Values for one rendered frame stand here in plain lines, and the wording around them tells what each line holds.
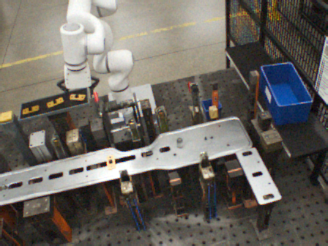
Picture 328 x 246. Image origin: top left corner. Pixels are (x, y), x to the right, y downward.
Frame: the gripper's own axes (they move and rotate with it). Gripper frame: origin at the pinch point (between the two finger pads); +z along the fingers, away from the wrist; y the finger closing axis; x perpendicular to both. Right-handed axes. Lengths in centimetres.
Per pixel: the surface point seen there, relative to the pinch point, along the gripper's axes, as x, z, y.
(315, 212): 49, 47, -104
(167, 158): 14.4, 31.3, -36.0
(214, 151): 18, 27, -57
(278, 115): 15, 11, -87
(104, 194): 14, 54, -6
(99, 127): -9.6, 29.9, -7.6
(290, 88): -6, 15, -107
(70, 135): -9.2, 32.6, 7.1
